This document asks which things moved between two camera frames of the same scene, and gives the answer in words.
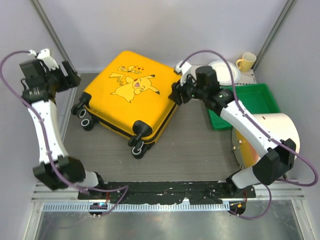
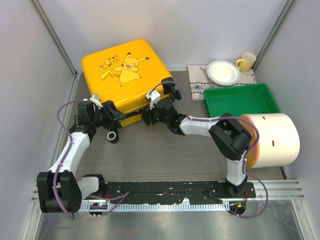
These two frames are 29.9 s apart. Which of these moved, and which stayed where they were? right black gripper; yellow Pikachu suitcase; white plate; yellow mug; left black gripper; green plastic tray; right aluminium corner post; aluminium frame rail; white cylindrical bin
Moved: left black gripper; right black gripper; yellow Pikachu suitcase
Stayed: yellow mug; white plate; white cylindrical bin; green plastic tray; aluminium frame rail; right aluminium corner post
